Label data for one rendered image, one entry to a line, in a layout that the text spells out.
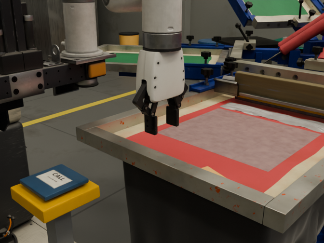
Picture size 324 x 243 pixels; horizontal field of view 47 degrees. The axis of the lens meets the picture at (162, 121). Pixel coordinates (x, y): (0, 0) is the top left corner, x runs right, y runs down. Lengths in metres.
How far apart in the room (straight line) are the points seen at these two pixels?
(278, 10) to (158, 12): 1.97
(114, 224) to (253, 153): 1.51
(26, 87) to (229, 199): 0.62
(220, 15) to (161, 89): 5.24
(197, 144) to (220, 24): 5.03
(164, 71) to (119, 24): 6.63
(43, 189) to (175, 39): 0.38
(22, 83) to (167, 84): 0.46
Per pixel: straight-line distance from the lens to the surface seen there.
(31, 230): 1.88
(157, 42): 0.70
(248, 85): 1.29
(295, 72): 1.48
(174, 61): 0.73
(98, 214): 2.42
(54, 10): 6.53
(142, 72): 0.71
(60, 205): 0.74
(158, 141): 0.97
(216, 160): 0.88
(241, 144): 0.97
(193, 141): 0.98
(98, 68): 1.17
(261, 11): 2.55
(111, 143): 0.89
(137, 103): 0.70
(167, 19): 0.69
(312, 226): 1.12
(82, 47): 1.15
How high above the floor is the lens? 1.34
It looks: 20 degrees down
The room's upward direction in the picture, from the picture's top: straight up
